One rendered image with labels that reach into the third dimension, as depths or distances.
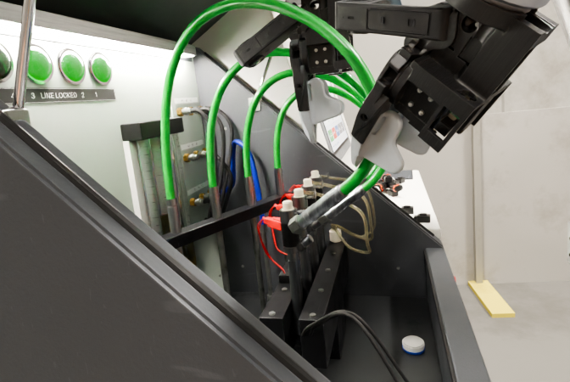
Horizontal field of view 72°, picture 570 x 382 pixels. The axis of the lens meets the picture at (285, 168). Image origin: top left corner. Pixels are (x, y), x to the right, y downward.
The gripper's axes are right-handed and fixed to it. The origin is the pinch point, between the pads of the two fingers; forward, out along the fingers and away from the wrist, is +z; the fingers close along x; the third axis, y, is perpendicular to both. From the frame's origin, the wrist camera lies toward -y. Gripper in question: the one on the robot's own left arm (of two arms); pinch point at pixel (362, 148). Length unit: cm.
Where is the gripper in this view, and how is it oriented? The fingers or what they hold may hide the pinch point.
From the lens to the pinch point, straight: 45.1
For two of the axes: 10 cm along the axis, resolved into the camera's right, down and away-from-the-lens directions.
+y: 6.5, 6.8, -3.5
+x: 7.2, -4.0, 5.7
